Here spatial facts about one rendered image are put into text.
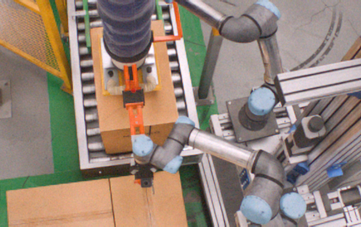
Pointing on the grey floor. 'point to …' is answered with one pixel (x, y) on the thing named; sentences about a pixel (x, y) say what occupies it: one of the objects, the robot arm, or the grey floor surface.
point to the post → (214, 45)
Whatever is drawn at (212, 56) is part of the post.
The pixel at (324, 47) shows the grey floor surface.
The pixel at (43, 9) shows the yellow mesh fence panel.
